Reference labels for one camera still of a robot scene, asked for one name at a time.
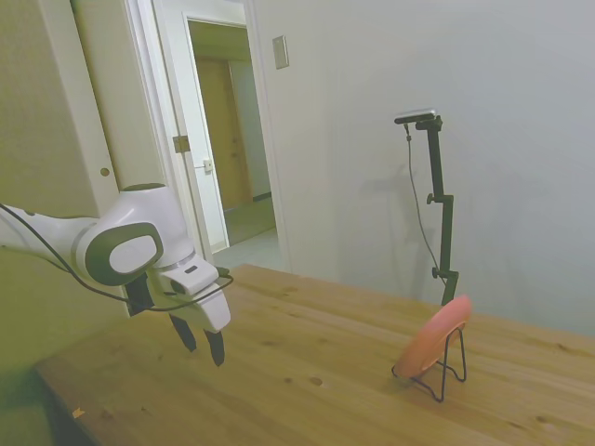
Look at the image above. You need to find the white door frame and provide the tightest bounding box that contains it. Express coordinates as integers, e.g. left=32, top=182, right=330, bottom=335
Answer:
left=125, top=0, right=294, bottom=275

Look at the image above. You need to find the exterior camera on stand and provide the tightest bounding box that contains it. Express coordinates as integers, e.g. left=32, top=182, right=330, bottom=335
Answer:
left=393, top=107, right=441, bottom=125

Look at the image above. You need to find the black wrist mount bracket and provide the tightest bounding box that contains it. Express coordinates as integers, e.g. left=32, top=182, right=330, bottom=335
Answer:
left=124, top=276, right=153, bottom=318

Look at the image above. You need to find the cream door with round pull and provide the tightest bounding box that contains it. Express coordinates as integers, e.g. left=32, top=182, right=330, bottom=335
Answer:
left=69, top=0, right=168, bottom=219

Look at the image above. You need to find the black wire plate stand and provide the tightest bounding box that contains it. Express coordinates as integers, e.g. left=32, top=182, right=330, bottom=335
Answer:
left=390, top=324, right=468, bottom=403

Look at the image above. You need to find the round orange plate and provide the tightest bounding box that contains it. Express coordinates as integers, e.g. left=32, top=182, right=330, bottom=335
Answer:
left=394, top=294, right=473, bottom=378

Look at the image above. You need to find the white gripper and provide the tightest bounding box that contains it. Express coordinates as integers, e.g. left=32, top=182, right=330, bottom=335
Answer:
left=161, top=282, right=232, bottom=368

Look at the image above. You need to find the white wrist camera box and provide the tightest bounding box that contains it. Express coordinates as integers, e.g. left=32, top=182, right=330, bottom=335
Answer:
left=161, top=260, right=222, bottom=298

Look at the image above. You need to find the grey wall switch plate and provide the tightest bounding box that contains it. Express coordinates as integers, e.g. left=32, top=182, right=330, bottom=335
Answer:
left=271, top=34, right=290, bottom=71

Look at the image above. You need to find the thin camera cable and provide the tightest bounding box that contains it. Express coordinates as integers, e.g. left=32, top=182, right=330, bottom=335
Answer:
left=403, top=123, right=445, bottom=275

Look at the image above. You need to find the brown wooden hallway door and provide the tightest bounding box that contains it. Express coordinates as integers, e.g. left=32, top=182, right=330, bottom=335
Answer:
left=194, top=55, right=255, bottom=213

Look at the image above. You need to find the black camera stand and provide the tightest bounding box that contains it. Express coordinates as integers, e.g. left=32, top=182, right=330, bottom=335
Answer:
left=415, top=116, right=461, bottom=308

